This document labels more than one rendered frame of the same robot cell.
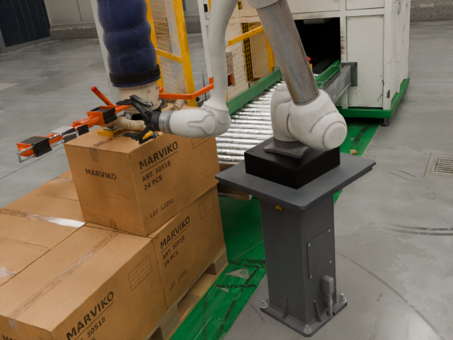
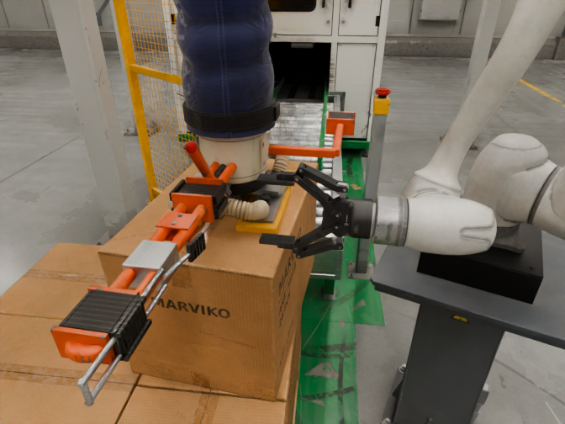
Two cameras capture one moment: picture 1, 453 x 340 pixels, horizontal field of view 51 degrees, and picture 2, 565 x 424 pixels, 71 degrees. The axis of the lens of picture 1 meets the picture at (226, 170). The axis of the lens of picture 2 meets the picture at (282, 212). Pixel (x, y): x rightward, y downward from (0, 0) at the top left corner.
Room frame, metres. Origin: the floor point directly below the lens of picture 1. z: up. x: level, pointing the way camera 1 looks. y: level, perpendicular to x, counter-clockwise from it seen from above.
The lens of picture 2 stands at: (1.22, 0.61, 1.45)
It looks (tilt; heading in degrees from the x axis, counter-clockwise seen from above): 30 degrees down; 337
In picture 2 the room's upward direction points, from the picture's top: straight up
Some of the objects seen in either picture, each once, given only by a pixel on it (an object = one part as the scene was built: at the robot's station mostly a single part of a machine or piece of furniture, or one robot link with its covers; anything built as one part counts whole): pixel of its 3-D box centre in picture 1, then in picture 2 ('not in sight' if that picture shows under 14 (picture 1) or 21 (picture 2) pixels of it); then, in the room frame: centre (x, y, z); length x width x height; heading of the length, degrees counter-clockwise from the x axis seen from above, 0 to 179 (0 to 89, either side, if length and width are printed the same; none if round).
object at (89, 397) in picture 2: (55, 142); (157, 299); (1.68, 0.61, 1.07); 0.31 x 0.03 x 0.05; 147
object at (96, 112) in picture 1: (102, 115); (199, 198); (1.95, 0.49, 1.07); 0.10 x 0.08 x 0.06; 57
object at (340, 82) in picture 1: (310, 114); (336, 151); (3.34, -0.67, 0.50); 2.31 x 0.05 x 0.19; 150
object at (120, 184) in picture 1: (148, 163); (234, 257); (2.16, 0.37, 0.75); 0.60 x 0.40 x 0.40; 144
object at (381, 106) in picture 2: not in sight; (370, 194); (2.74, -0.52, 0.50); 0.07 x 0.07 x 1.00; 60
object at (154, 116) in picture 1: (154, 121); (346, 217); (1.77, 0.25, 1.07); 0.09 x 0.07 x 0.08; 57
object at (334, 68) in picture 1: (316, 88); (329, 120); (3.68, -0.79, 0.60); 1.60 x 0.10 x 0.09; 150
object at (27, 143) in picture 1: (34, 146); (101, 323); (1.66, 0.68, 1.07); 0.08 x 0.07 x 0.05; 147
